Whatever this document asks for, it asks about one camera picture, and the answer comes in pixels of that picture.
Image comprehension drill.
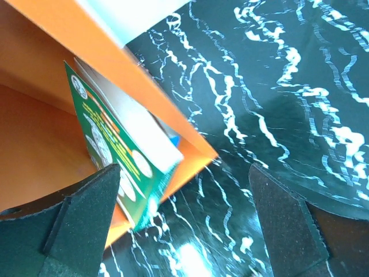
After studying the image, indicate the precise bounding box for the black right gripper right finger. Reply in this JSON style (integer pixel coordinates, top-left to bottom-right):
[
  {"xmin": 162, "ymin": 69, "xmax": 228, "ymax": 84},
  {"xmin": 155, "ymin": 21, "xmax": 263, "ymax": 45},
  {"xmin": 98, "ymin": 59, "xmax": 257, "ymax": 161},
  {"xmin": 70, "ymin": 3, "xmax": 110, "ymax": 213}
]
[{"xmin": 248, "ymin": 164, "xmax": 368, "ymax": 276}]

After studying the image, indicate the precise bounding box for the green coin cover book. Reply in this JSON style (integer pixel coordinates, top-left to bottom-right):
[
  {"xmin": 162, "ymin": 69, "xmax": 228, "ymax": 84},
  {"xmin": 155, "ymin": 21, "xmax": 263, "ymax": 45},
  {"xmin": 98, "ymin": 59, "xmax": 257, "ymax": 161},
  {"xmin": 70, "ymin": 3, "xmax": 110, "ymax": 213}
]
[{"xmin": 64, "ymin": 58, "xmax": 184, "ymax": 231}]

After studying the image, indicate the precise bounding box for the cyan cartoon cover book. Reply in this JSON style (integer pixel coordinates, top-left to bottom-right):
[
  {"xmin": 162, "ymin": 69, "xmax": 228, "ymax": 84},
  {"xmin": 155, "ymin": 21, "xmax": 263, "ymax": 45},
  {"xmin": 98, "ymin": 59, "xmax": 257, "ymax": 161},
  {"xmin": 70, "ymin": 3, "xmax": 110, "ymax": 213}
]
[{"xmin": 169, "ymin": 136, "xmax": 180, "ymax": 148}]

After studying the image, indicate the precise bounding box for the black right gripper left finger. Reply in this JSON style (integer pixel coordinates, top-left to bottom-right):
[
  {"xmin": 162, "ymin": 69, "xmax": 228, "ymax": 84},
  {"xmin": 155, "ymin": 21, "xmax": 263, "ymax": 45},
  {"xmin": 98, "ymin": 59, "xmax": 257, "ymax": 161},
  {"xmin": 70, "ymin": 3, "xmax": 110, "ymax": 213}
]
[{"xmin": 1, "ymin": 164, "xmax": 120, "ymax": 276}]

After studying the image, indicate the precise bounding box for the orange two-compartment shelf box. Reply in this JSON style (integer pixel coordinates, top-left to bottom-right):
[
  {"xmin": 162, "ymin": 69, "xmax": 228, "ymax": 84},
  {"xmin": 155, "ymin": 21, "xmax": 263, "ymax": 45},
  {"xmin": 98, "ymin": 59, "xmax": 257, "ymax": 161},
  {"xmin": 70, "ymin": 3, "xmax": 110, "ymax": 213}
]
[{"xmin": 0, "ymin": 0, "xmax": 219, "ymax": 250}]

